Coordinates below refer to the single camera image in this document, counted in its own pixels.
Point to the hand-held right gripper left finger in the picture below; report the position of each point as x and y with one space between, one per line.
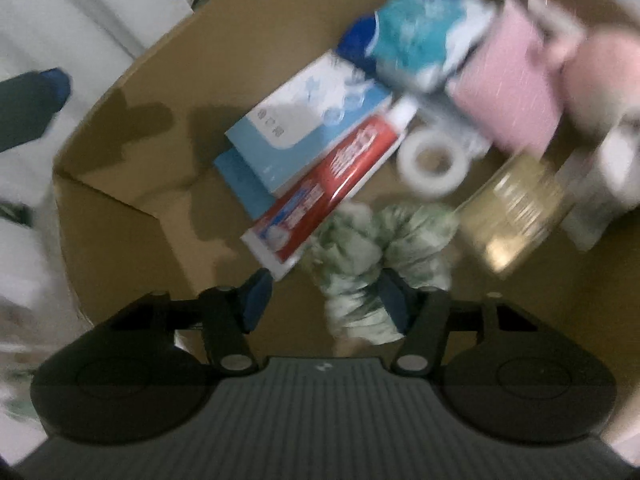
257 295

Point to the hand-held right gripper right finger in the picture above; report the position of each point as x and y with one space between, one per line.
392 302

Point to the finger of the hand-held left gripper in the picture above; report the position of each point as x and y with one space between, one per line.
30 105

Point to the brown cardboard box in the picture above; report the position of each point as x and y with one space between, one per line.
150 160

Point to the white tape roll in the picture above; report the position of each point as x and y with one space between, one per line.
410 170

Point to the red white toothpaste tube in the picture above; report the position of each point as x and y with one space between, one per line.
330 175

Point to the gold box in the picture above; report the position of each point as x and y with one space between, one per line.
515 210

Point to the blue white bandage box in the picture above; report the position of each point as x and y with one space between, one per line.
300 120

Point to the white plastic bottle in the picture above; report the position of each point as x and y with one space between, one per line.
600 185

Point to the blue plastic packet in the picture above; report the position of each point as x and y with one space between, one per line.
415 35

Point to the pink plush rabbit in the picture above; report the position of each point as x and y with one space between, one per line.
600 70

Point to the white curtain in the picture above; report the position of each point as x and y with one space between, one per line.
75 10

